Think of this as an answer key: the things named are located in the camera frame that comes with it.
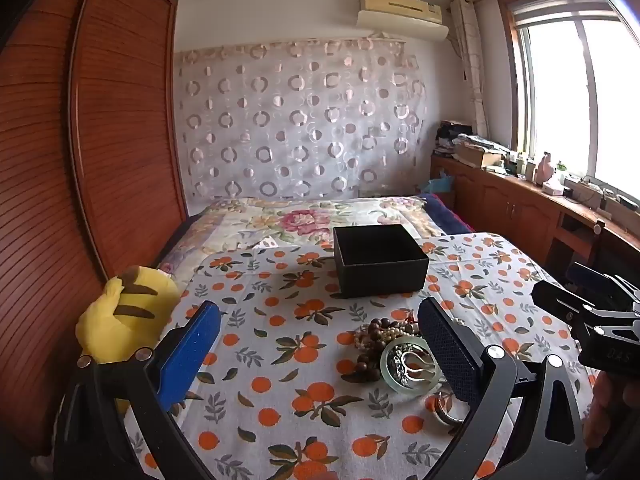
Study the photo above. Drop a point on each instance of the pale green jade bangle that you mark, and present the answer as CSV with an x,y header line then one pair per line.
x,y
387,375

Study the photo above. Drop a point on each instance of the dark blue blanket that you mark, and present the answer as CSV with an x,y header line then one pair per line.
x,y
445,215

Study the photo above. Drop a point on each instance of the white tissue box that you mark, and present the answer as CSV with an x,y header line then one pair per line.
x,y
553,188

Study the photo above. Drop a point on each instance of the silver bangle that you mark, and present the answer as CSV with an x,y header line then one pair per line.
x,y
442,417

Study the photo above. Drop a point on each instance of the black jewelry box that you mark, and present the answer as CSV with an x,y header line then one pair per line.
x,y
380,265

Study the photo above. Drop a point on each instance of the patterned window curtain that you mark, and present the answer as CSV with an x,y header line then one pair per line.
x,y
470,60

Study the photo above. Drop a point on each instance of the circle patterned sheer curtain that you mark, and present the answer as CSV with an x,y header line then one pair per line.
x,y
300,120

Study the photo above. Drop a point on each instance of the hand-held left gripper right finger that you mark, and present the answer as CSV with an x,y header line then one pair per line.
x,y
450,355

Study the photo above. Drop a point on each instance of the window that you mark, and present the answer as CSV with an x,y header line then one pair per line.
x,y
560,100

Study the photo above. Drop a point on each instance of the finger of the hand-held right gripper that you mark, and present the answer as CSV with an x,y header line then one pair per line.
x,y
552,297
595,280

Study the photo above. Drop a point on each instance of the pink bottle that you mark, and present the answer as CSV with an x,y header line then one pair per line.
x,y
542,169

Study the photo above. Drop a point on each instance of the orange fruit print cloth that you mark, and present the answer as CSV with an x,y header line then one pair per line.
x,y
280,400

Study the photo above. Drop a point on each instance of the yellow plush toy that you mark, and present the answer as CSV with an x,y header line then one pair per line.
x,y
105,330

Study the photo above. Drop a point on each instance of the floral bedsheet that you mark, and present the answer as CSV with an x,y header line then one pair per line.
x,y
300,220

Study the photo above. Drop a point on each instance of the cream air conditioner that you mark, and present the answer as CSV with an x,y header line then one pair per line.
x,y
400,20

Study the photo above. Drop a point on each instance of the cardboard box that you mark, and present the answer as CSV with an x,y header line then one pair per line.
x,y
477,157

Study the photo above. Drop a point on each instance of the brown wooden cabinet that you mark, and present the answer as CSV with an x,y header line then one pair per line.
x,y
500,205

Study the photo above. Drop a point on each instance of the light blue bag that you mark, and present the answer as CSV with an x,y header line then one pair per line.
x,y
442,184

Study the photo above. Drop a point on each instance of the person's right hand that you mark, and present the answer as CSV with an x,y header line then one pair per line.
x,y
611,410

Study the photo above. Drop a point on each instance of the pile of clothes and papers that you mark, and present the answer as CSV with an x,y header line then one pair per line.
x,y
450,132

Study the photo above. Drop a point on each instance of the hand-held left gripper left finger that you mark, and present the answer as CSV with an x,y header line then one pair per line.
x,y
192,350

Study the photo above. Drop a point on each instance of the brown wooden wardrobe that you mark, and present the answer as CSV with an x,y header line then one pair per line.
x,y
115,135

